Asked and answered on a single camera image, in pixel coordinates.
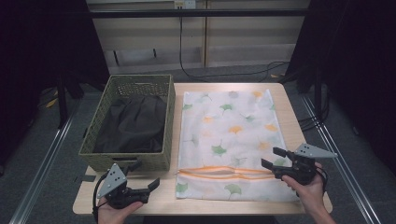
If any black horizontal bar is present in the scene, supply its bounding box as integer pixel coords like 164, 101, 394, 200
88, 8, 310, 19

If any metal floor rail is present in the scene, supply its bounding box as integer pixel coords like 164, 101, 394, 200
300, 92, 383, 224
8, 105, 79, 224

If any person's left hand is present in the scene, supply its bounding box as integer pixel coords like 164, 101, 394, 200
98, 201, 145, 224

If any yellow floor tape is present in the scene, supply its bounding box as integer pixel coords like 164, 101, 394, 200
45, 90, 60, 109

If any black curtain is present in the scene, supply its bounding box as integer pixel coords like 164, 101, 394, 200
0, 0, 110, 171
279, 0, 396, 175

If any person's right hand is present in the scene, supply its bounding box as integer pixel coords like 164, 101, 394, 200
280, 161, 327, 216

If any leaf-print mesh laundry bag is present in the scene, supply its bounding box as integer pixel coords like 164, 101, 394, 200
175, 89, 300, 203

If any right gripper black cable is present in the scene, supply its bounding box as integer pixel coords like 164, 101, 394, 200
316, 166, 330, 192

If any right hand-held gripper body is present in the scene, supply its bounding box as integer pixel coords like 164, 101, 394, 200
273, 143, 339, 186

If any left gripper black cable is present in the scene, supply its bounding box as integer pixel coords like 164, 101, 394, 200
92, 172, 110, 224

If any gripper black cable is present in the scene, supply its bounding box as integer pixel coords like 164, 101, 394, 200
92, 172, 110, 224
316, 166, 330, 192

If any green woven basket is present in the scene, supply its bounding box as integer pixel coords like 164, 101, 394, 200
78, 74, 177, 173

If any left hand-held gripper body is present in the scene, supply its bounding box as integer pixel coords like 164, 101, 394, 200
96, 162, 151, 209

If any white wall outlet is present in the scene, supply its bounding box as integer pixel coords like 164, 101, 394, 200
173, 0, 197, 9

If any black floor cable bundle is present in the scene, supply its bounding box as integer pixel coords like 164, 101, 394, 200
297, 90, 332, 133

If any black metal stand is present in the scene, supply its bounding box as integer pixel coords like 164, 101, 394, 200
312, 62, 325, 125
55, 70, 86, 131

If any grey tape piece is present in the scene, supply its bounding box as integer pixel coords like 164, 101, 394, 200
74, 174, 97, 184

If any black garment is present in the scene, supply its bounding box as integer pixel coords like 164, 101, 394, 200
92, 94, 168, 154

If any black wall cable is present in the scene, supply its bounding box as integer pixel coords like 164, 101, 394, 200
178, 15, 291, 84

